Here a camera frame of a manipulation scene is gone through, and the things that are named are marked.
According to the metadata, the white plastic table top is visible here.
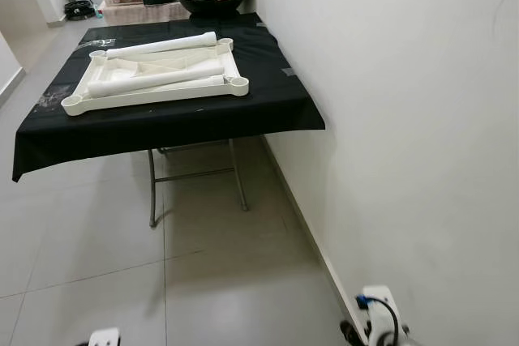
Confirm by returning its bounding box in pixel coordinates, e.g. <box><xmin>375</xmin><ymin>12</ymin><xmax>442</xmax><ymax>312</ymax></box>
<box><xmin>62</xmin><ymin>36</ymin><xmax>251</xmax><ymax>117</ymax></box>

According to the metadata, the black round basin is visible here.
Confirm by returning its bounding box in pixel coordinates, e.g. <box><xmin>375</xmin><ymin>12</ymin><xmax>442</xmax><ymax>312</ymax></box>
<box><xmin>175</xmin><ymin>0</ymin><xmax>249</xmax><ymax>19</ymax></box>

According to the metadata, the pink patterned floor mat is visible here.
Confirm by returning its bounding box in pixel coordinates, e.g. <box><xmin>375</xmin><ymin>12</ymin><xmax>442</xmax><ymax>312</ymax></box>
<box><xmin>100</xmin><ymin>2</ymin><xmax>194</xmax><ymax>28</ymax></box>

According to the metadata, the clear plastic bag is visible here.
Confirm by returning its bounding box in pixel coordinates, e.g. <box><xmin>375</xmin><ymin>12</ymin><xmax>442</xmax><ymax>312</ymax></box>
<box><xmin>77</xmin><ymin>37</ymin><xmax>116</xmax><ymax>49</ymax></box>

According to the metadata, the grey metal folding table frame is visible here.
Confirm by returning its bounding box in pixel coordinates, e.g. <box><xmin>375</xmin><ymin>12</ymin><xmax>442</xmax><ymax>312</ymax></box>
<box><xmin>146</xmin><ymin>139</ymin><xmax>249</xmax><ymax>229</ymax></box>

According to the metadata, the coiled black cable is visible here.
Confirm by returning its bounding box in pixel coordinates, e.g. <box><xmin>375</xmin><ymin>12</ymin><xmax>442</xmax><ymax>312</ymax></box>
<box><xmin>64</xmin><ymin>0</ymin><xmax>100</xmax><ymax>21</ymax></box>

